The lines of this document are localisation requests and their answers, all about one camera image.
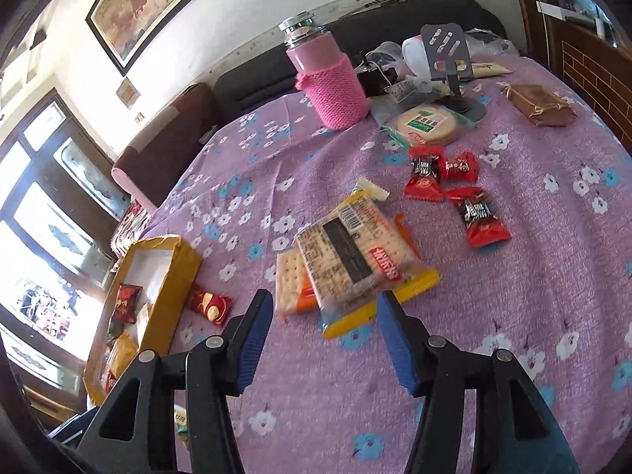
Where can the brown wrapped packet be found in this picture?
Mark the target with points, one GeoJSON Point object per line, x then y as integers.
{"type": "Point", "coordinates": [538, 106]}

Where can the white long box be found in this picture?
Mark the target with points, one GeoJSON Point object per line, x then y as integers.
{"type": "Point", "coordinates": [553, 10]}

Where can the beige tube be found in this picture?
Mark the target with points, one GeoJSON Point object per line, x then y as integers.
{"type": "Point", "coordinates": [489, 69]}

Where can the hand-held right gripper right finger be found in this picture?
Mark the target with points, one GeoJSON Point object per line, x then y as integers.
{"type": "Point", "coordinates": [395, 340]}

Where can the wooden partition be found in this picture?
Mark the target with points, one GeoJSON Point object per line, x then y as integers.
{"type": "Point", "coordinates": [592, 69]}

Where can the framed wall painting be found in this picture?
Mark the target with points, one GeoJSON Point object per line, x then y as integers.
{"type": "Point", "coordinates": [148, 5]}

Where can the small black device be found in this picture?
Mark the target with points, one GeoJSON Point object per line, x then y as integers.
{"type": "Point", "coordinates": [370, 79]}

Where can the pale green snack packet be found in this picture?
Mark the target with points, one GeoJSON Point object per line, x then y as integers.
{"type": "Point", "coordinates": [181, 419]}

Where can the brown cushion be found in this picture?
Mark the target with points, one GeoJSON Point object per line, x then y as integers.
{"type": "Point", "coordinates": [168, 138]}

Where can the clear cracker packet black label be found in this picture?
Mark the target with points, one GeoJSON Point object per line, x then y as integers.
{"type": "Point", "coordinates": [345, 252]}

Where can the yellow cardboard box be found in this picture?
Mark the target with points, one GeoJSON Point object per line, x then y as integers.
{"type": "Point", "coordinates": [182, 261]}

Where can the red white patterned object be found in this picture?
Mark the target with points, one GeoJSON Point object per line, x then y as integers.
{"type": "Point", "coordinates": [131, 227]}

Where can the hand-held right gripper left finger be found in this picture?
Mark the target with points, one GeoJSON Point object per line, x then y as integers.
{"type": "Point", "coordinates": [256, 335]}

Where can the pink thermos with knit sleeve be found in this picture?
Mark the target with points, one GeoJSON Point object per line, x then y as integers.
{"type": "Point", "coordinates": [335, 94]}

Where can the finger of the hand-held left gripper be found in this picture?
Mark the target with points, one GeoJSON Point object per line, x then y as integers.
{"type": "Point", "coordinates": [69, 429]}

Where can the round flatbread pack green label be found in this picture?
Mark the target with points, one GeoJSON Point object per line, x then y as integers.
{"type": "Point", "coordinates": [427, 126]}

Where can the white bottle black cap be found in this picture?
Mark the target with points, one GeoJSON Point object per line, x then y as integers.
{"type": "Point", "coordinates": [600, 28]}

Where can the black phone stand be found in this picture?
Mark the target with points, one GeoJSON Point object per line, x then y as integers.
{"type": "Point", "coordinates": [444, 42]}

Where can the clear plastic cup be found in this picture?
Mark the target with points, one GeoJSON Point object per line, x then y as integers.
{"type": "Point", "coordinates": [385, 52]}

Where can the orange cracker packet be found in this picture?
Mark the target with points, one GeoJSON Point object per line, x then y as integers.
{"type": "Point", "coordinates": [291, 276]}

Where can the black sofa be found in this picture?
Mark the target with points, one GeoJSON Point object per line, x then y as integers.
{"type": "Point", "coordinates": [256, 84]}

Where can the crumpled clear plastic bag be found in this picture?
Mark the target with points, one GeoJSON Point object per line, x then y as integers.
{"type": "Point", "coordinates": [407, 91]}

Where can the dark red candy packet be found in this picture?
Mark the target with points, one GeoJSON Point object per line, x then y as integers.
{"type": "Point", "coordinates": [127, 303]}

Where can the red gold snack packet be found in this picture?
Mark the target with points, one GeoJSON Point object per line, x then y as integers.
{"type": "Point", "coordinates": [207, 303]}

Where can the small wall plaque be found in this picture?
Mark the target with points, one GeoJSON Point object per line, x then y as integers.
{"type": "Point", "coordinates": [127, 93]}

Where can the white round container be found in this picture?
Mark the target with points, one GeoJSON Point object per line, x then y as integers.
{"type": "Point", "coordinates": [413, 54]}

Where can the dark framed glass door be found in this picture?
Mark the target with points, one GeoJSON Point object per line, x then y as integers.
{"type": "Point", "coordinates": [49, 168]}

